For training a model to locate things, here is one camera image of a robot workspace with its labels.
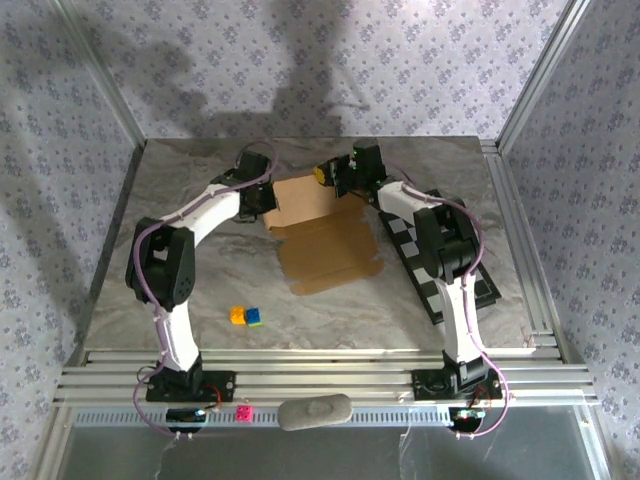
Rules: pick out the brown cardboard paper box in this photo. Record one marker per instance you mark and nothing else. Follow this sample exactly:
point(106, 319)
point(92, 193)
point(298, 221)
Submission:
point(325, 250)

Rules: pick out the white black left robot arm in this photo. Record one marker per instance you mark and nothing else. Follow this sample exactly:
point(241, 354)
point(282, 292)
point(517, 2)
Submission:
point(177, 340)

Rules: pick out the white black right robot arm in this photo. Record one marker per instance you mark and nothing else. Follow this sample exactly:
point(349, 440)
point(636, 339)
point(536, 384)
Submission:
point(460, 320)

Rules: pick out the black grey checkerboard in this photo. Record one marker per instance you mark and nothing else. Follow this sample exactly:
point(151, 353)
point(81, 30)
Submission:
point(402, 232)

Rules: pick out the blue green toy brick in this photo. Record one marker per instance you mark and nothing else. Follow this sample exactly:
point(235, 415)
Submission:
point(254, 317)

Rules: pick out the orange toy brick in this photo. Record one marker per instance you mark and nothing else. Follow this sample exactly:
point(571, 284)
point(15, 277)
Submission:
point(237, 316)

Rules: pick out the pink toy brick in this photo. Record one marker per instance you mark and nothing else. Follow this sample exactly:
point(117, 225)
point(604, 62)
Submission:
point(245, 414)

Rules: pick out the grey oval stone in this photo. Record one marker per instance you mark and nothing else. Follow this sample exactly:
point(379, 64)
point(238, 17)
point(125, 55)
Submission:
point(315, 411)

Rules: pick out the aluminium side rail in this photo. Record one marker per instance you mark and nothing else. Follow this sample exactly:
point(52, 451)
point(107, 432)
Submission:
point(510, 200)
point(131, 170)

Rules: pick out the aluminium frame rails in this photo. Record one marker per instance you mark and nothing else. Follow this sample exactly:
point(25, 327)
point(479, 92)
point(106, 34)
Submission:
point(320, 372)

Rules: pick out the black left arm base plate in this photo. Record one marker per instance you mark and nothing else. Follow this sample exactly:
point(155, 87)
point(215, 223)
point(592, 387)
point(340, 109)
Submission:
point(220, 385)

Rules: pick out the aluminium corner post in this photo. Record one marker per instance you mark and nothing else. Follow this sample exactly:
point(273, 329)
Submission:
point(103, 70)
point(542, 70)

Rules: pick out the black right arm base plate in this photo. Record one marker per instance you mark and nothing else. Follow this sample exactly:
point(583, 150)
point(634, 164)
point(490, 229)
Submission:
point(425, 385)

